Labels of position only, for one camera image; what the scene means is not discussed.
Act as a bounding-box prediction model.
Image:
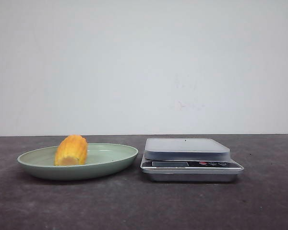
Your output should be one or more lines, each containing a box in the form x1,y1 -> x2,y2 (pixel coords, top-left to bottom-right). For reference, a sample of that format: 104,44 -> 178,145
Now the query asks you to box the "silver digital kitchen scale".
140,138 -> 244,182

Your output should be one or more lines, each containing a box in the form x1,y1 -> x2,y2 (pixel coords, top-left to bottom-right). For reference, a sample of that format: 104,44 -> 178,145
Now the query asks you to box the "light green plate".
17,143 -> 138,181

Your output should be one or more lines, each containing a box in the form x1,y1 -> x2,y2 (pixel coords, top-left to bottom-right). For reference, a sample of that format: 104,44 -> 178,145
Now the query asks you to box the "yellow corn cob piece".
54,135 -> 88,166

